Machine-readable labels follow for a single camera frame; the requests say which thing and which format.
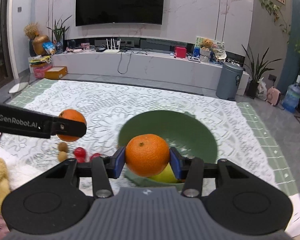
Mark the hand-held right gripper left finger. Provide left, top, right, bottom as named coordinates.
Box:
left=40, top=147, right=127, bottom=198

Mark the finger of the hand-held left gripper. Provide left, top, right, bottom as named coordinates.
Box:
left=51, top=121, right=87, bottom=138

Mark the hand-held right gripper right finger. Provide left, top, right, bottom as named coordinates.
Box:
left=169, top=147, right=257, bottom=198

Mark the orange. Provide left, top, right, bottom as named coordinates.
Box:
left=125, top=134, right=170, bottom=177
left=57, top=109, right=87, bottom=142

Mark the yellow-green pear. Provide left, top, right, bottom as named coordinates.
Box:
left=150, top=164, right=180, bottom=183

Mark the green strainer bowl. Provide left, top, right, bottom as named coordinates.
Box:
left=117, top=110, right=218, bottom=187

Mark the white round floor disc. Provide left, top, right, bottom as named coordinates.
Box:
left=9, top=81, right=30, bottom=94

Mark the white lace tablecloth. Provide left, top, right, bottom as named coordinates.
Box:
left=0, top=80, right=300, bottom=238

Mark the pink box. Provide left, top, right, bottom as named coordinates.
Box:
left=33, top=65, right=52, bottom=78

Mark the orange cardboard box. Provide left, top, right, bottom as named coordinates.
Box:
left=44, top=66, right=67, bottom=80

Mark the stack of yellow-green papers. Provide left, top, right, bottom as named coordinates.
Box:
left=28, top=55, right=52, bottom=67

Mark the gold vase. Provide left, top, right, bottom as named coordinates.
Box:
left=32, top=35, right=50, bottom=55

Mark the blue snack bag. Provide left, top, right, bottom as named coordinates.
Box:
left=42, top=42, right=56, bottom=55

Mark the white wifi router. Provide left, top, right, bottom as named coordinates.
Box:
left=104, top=38, right=122, bottom=53

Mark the white marble media console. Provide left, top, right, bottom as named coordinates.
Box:
left=51, top=50, right=249, bottom=95

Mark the potted plant in glass vase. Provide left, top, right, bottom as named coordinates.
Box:
left=47, top=15, right=72, bottom=54

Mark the grey pedal trash bin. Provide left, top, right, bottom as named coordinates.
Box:
left=216, top=62, right=244, bottom=101

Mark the red box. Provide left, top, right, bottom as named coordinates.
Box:
left=174, top=46, right=187, bottom=59

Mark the white plastic bag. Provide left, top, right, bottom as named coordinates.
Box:
left=256, top=77, right=267, bottom=100

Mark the pink space heater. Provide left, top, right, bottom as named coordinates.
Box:
left=266, top=87, right=282, bottom=107

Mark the long-leaf potted plant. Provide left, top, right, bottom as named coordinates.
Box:
left=241, top=44, right=282, bottom=99

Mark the teddy bear toy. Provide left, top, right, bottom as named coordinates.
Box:
left=195, top=36, right=225, bottom=62

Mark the white paper sheet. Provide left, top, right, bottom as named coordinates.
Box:
left=287, top=192, right=300, bottom=238

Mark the blue water jug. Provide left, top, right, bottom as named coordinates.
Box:
left=282, top=75, right=300, bottom=113

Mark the hanging vine plant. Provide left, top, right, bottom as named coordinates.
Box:
left=259, top=0, right=292, bottom=37

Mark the black hanging cable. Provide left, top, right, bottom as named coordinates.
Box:
left=117, top=50, right=148, bottom=74

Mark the black wall television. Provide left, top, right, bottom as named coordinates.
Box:
left=75, top=0, right=165, bottom=27

